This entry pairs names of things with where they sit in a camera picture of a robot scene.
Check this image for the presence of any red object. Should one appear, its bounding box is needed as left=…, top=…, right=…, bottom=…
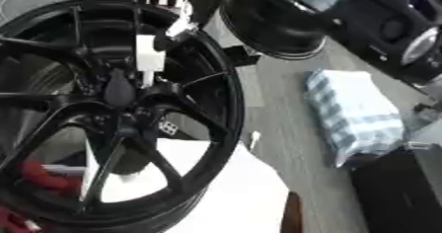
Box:
left=19, top=160, right=73, bottom=193

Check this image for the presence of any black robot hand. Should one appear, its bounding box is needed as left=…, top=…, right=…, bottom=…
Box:
left=102, top=28, right=179, bottom=110

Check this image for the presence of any white table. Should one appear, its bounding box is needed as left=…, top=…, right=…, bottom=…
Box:
left=79, top=137, right=292, bottom=233

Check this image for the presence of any blue white checked cloth bag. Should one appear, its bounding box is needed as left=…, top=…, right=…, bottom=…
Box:
left=302, top=68, right=406, bottom=169

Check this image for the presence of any black spoked wheel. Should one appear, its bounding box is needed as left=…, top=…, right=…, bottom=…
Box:
left=0, top=0, right=248, bottom=233

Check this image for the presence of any white pin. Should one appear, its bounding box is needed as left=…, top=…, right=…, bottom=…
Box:
left=134, top=34, right=168, bottom=89

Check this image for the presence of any black cabinet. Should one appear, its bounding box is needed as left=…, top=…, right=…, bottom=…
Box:
left=348, top=143, right=442, bottom=233

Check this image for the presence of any black machine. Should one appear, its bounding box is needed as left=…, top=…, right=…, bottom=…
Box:
left=330, top=0, right=442, bottom=84

